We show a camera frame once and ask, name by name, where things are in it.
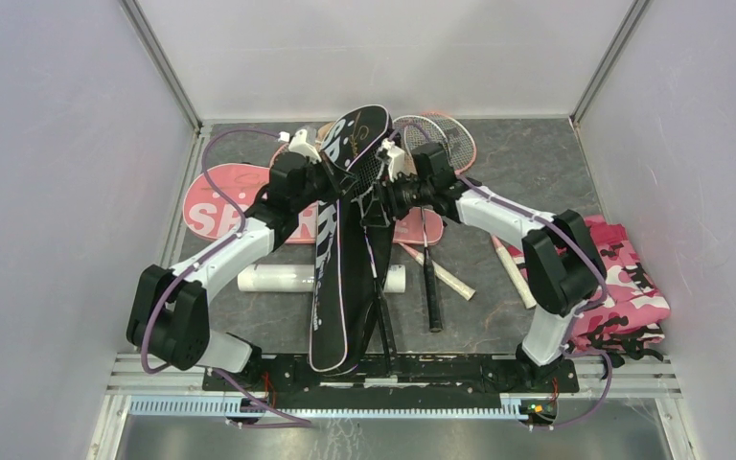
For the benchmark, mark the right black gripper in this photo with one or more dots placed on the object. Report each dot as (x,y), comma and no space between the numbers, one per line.
(388,191)

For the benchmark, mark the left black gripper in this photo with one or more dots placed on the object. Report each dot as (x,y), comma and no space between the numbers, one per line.
(332,174)

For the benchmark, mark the white frame badminton racket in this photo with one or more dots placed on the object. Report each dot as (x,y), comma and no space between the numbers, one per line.
(416,131)

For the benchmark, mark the black SPORT racket bag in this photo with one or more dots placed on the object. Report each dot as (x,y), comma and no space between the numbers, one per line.
(344,310)

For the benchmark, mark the white shuttlecock tube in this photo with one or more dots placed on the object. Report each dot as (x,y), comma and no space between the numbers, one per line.
(299,278)

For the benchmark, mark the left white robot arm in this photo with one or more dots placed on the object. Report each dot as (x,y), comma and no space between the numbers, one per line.
(169,320)

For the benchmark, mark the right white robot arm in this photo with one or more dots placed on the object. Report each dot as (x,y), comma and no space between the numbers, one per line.
(564,272)

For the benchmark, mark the pink SPORT racket bag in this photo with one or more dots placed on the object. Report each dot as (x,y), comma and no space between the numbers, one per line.
(209,216)

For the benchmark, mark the pink camouflage cloth bag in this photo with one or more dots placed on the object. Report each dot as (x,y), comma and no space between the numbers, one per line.
(627,324)

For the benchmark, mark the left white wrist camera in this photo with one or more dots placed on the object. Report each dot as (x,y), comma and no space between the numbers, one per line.
(303,142)

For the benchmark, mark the pink frame badminton racket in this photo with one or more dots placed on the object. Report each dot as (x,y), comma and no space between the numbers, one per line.
(461,144)

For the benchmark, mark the black racket handle left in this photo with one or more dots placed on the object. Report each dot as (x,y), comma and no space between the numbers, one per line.
(435,322)

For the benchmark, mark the white racket handle left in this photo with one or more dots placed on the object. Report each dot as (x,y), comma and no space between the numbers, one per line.
(458,286)

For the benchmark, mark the white racket handle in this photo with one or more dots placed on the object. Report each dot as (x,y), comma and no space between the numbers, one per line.
(514,274)
(458,286)

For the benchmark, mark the white racket handle right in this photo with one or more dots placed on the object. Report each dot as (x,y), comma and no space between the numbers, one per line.
(514,274)

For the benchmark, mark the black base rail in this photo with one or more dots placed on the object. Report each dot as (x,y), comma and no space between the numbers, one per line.
(409,381)

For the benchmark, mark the white toothed cable duct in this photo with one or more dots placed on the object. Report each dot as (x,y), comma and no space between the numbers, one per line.
(233,407)

